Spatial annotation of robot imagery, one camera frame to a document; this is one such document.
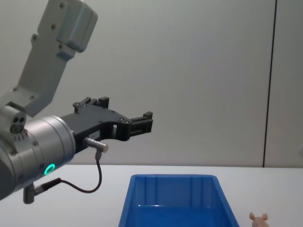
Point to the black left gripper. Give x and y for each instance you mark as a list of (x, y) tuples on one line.
[(94, 123)]

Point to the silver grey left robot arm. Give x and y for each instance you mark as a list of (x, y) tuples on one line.
[(48, 133)]

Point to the blue plastic bin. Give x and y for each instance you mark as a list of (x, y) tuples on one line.
[(175, 205)]

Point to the small pink toy pig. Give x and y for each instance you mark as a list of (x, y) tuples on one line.
[(258, 216)]

